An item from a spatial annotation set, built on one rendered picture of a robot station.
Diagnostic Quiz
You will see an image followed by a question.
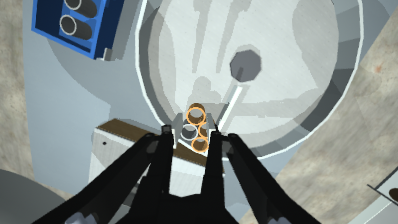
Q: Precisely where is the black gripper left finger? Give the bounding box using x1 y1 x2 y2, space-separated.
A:
32 113 183 224

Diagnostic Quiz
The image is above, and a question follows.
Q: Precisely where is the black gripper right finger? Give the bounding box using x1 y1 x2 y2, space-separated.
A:
195 113 321 224

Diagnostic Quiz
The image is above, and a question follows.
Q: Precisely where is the bronze bushing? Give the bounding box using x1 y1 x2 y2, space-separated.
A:
192 133 208 152
198 116 207 138
186 103 205 125

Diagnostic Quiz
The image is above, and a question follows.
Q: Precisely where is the blue open crate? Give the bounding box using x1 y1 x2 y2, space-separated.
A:
31 0 124 60

